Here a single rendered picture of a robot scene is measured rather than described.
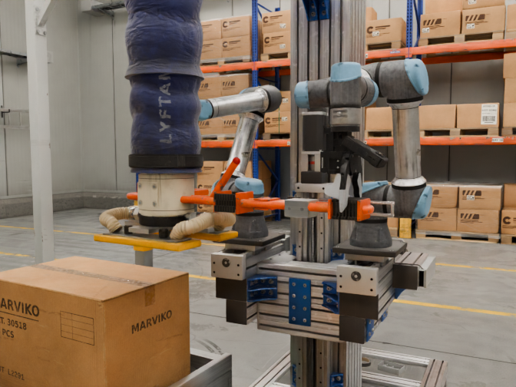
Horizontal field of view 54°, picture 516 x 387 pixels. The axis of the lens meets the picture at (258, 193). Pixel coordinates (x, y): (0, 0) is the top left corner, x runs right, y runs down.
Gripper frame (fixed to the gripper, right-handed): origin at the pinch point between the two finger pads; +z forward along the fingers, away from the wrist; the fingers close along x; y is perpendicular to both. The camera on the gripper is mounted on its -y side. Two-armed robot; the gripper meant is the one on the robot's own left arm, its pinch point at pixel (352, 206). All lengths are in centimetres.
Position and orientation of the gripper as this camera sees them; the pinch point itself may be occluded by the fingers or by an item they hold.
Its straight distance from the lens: 129.2
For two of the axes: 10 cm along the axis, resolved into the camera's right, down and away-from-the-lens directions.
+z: 0.0, 10.0, 0.8
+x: -5.4, 0.7, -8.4
